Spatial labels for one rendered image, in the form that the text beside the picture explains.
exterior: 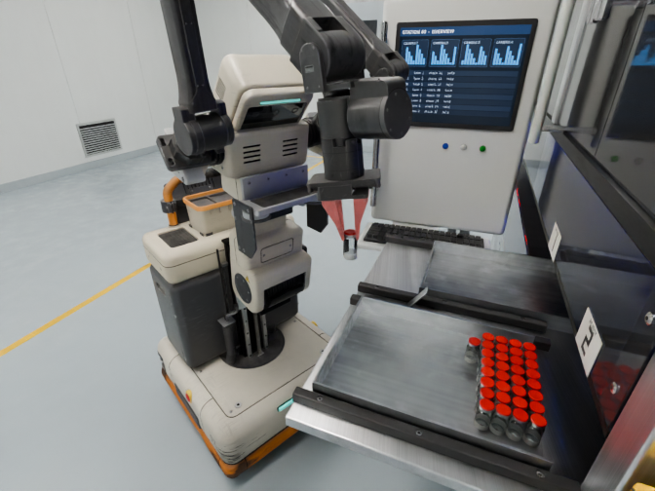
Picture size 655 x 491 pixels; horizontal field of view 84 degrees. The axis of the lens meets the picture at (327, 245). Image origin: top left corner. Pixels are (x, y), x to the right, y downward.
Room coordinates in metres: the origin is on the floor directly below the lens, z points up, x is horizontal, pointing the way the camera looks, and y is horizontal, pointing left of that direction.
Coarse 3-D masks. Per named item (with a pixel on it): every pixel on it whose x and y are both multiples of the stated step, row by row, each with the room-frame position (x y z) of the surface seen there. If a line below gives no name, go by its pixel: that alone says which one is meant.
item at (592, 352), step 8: (584, 320) 0.43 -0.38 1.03; (592, 320) 0.41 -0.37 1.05; (584, 328) 0.42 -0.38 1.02; (592, 328) 0.39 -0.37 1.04; (576, 336) 0.43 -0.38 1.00; (584, 336) 0.41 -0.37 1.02; (584, 344) 0.40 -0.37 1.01; (592, 344) 0.38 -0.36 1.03; (600, 344) 0.36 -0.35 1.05; (592, 352) 0.37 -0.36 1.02; (584, 360) 0.38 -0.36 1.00; (592, 360) 0.36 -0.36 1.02; (584, 368) 0.37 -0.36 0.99
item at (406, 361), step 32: (352, 320) 0.59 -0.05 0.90; (384, 320) 0.61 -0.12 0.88; (416, 320) 0.60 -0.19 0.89; (448, 320) 0.58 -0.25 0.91; (352, 352) 0.52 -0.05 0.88; (384, 352) 0.52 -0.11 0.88; (416, 352) 0.52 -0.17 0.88; (448, 352) 0.52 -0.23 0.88; (320, 384) 0.41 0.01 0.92; (352, 384) 0.44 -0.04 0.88; (384, 384) 0.44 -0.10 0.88; (416, 384) 0.44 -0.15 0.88; (448, 384) 0.44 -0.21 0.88; (416, 416) 0.35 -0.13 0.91; (448, 416) 0.38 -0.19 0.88; (512, 448) 0.30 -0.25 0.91
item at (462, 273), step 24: (432, 264) 0.85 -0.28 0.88; (456, 264) 0.85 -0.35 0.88; (480, 264) 0.85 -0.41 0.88; (504, 264) 0.85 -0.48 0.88; (528, 264) 0.83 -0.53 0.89; (552, 264) 0.81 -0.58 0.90; (432, 288) 0.73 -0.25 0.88; (456, 288) 0.73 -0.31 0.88; (480, 288) 0.73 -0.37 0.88; (504, 288) 0.73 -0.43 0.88; (528, 288) 0.73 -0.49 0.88; (552, 288) 0.73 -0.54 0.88; (504, 312) 0.62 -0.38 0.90; (528, 312) 0.60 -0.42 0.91; (552, 312) 0.64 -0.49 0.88
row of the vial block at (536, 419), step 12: (528, 348) 0.48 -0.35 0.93; (528, 360) 0.45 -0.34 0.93; (528, 372) 0.42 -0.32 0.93; (528, 384) 0.40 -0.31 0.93; (540, 384) 0.40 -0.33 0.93; (528, 396) 0.38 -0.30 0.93; (540, 396) 0.38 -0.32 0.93; (528, 408) 0.36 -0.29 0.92; (540, 408) 0.36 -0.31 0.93; (528, 420) 0.35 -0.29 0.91; (540, 420) 0.34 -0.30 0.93; (528, 432) 0.33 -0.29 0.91; (540, 432) 0.33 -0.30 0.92; (528, 444) 0.33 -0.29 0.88
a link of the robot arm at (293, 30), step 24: (264, 0) 0.56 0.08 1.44; (288, 0) 0.53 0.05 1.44; (312, 0) 0.55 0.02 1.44; (288, 24) 0.52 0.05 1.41; (312, 24) 0.50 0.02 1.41; (336, 24) 0.53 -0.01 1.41; (288, 48) 0.53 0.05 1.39; (336, 48) 0.49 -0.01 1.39; (360, 48) 0.52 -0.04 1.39; (336, 72) 0.49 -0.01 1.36
